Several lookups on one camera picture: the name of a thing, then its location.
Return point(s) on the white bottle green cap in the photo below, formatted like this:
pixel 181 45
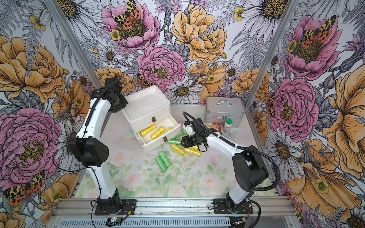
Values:
pixel 227 125

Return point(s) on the green trash bag roll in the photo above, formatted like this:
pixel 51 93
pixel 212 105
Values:
pixel 181 134
pixel 166 161
pixel 174 141
pixel 160 164

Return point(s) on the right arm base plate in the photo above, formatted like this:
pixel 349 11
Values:
pixel 227 206

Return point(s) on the aluminium front rail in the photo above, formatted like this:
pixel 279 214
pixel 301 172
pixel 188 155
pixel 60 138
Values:
pixel 170 207

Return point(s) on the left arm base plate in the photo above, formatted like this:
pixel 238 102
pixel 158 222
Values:
pixel 109 207

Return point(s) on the white drawer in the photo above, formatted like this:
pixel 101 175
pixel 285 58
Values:
pixel 165 130

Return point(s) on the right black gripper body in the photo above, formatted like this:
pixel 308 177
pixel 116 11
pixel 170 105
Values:
pixel 191 141

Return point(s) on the right aluminium corner post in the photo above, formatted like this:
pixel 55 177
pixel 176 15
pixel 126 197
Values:
pixel 277 38

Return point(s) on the left aluminium corner post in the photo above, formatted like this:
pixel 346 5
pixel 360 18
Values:
pixel 70 36

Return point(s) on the aluminium corner post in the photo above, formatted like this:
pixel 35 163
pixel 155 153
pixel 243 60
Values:
pixel 277 38
pixel 70 36

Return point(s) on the silver metal case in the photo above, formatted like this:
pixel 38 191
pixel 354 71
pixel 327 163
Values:
pixel 220 109

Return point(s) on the white drawer cabinet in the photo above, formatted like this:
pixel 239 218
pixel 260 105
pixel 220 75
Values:
pixel 146 107

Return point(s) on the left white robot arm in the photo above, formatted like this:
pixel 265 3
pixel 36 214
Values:
pixel 87 146

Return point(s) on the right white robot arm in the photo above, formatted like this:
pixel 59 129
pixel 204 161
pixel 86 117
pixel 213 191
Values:
pixel 249 168

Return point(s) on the red white cardboard box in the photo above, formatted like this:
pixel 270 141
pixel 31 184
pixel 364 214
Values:
pixel 217 127

